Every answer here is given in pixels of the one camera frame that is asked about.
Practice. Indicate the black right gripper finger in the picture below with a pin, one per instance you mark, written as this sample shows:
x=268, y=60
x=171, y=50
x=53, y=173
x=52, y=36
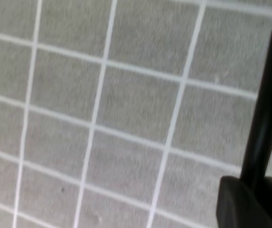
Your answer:
x=239, y=207

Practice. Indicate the black pen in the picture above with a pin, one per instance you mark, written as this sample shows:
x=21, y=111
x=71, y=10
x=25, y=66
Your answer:
x=259, y=145

